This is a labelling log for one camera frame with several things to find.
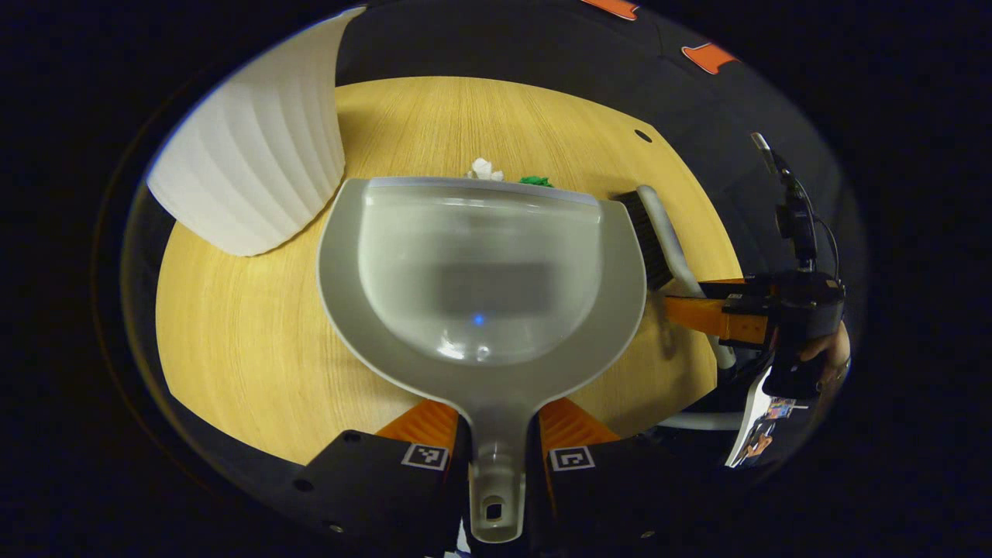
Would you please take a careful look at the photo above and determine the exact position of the grey plastic dustpan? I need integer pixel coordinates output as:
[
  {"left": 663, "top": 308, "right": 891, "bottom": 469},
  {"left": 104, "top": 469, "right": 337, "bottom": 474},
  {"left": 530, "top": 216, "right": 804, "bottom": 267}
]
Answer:
[{"left": 316, "top": 177, "right": 648, "bottom": 543}]

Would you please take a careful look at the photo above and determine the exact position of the white printed board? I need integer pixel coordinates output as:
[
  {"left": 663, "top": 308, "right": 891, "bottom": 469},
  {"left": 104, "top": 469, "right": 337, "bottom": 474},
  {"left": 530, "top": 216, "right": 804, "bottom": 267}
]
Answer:
[{"left": 725, "top": 370, "right": 811, "bottom": 469}]

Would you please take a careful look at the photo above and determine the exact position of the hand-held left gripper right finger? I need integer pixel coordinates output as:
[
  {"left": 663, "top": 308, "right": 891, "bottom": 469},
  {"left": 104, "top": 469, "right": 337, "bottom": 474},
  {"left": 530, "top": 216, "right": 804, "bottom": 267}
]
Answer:
[{"left": 527, "top": 397, "right": 714, "bottom": 548}]

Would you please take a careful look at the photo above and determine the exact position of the wooden desktop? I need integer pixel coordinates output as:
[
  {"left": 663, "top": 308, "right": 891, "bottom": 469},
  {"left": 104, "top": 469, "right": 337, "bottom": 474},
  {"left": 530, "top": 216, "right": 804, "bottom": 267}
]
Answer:
[{"left": 155, "top": 76, "right": 745, "bottom": 466}]

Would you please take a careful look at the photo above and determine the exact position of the white ribbed garbage bin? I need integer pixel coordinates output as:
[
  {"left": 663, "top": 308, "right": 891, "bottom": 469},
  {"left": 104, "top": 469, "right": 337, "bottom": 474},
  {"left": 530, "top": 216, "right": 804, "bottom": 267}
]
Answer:
[{"left": 147, "top": 8, "right": 365, "bottom": 257}]

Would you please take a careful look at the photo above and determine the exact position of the small white broom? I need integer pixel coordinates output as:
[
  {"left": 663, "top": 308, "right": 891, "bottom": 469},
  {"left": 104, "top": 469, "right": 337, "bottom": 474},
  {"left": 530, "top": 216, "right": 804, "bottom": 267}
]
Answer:
[{"left": 616, "top": 184, "right": 739, "bottom": 370}]

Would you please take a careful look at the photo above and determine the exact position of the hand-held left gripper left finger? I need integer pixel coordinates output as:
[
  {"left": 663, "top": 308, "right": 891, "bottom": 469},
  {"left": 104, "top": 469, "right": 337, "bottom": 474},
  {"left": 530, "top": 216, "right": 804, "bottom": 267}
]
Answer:
[{"left": 294, "top": 399, "right": 471, "bottom": 553}]

